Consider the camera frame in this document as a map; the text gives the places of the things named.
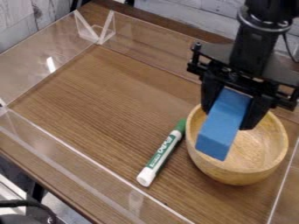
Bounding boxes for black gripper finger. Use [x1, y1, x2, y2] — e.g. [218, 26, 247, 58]
[239, 94, 274, 130]
[200, 74, 224, 113]

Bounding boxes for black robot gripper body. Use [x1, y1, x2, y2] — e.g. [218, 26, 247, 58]
[187, 11, 299, 110]

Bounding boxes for blue rectangular block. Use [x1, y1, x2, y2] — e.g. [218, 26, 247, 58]
[195, 88, 251, 161]

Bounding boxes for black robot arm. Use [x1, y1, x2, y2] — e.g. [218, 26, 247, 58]
[187, 0, 299, 130]

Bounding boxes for brown wooden bowl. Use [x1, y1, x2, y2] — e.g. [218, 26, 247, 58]
[186, 105, 288, 186]

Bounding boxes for clear acrylic tray walls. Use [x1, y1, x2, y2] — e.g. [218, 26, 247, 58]
[0, 6, 299, 224]

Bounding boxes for green and white marker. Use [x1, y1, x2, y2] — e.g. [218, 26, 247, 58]
[136, 119, 187, 187]

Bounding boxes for black table leg bracket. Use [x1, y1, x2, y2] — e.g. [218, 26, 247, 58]
[24, 180, 64, 224]

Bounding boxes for black cable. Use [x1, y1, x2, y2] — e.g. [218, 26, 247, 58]
[0, 199, 56, 224]

